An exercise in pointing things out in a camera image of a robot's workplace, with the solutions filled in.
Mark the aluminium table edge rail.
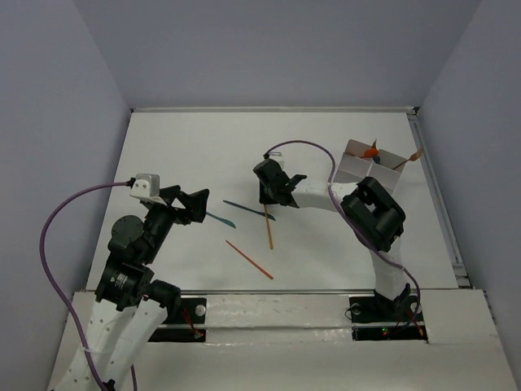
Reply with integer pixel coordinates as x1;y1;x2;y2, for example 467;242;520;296
131;106;417;115

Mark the copper fork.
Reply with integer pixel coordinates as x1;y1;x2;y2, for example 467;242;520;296
393;148;423;170

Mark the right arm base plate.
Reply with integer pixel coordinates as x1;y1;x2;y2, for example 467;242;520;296
344;295;428;341

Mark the red-orange chopstick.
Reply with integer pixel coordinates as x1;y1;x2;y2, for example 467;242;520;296
225;240;274;280

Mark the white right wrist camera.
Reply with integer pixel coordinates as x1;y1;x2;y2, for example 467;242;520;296
264;151;284;165

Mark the purple camera cable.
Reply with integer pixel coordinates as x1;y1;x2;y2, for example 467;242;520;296
264;140;422;339
39;180;138;391

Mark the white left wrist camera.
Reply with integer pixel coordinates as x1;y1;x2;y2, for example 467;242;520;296
129;174;160;202

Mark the teal plastic knife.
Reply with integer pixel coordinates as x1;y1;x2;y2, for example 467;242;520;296
206;212;236;229

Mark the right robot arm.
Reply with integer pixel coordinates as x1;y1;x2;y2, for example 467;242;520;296
253;158;410;319

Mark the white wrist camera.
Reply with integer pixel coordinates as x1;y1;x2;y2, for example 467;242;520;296
129;174;160;202
264;151;284;165

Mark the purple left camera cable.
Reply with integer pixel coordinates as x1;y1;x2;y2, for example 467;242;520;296
39;180;138;391

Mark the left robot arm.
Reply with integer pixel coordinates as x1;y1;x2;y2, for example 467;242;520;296
39;174;209;390

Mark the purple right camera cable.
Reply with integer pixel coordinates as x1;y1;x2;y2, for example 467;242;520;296
264;140;422;339

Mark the white divided utensil container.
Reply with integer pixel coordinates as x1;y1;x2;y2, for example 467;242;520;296
334;139;405;194

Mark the dark blue plastic knife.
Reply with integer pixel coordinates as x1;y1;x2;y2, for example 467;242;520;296
222;200;276;221

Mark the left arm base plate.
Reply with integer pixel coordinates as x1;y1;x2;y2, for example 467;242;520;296
148;297;207;343

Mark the orange plastic spoon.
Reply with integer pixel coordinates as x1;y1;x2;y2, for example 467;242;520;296
345;148;379;159

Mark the yellow-orange chopstick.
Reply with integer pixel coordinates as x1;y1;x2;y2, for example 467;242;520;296
263;204;274;250

